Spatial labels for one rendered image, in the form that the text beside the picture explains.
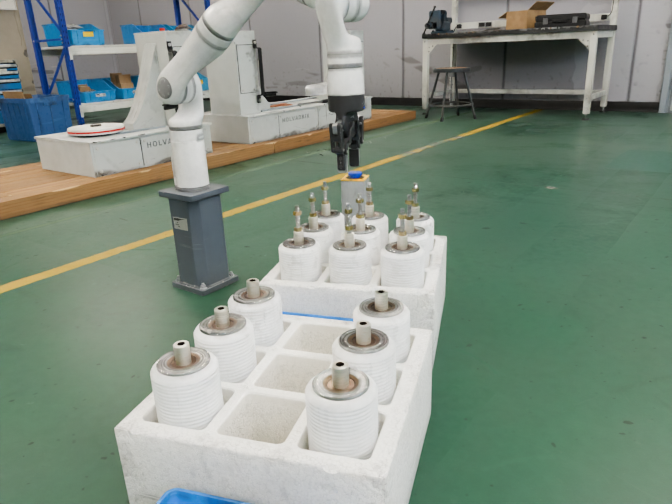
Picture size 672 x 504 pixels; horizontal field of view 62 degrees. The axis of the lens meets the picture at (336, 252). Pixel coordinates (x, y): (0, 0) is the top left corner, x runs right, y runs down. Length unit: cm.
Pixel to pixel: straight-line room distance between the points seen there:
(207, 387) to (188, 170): 92
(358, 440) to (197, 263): 104
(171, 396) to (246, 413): 13
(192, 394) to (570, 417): 70
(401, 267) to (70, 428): 73
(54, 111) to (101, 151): 252
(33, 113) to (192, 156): 405
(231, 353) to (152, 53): 287
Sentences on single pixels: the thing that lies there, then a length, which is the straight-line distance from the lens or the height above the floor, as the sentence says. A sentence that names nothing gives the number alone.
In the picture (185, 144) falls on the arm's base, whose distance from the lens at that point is 163.
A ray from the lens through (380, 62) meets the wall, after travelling 705.
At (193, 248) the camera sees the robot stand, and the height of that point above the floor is 14.
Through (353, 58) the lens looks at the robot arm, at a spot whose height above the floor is 65.
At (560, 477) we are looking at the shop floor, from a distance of 104.
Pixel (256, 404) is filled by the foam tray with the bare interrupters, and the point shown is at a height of 16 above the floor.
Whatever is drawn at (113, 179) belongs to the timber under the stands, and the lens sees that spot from 318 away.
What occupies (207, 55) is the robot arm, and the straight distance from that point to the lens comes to 153.
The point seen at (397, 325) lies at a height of 24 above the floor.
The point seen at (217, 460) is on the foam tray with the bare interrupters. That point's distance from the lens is 81.
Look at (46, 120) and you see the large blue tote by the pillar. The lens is 568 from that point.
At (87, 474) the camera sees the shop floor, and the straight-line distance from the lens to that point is 112.
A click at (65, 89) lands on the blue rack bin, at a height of 39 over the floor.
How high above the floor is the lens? 67
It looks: 20 degrees down
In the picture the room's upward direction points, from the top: 2 degrees counter-clockwise
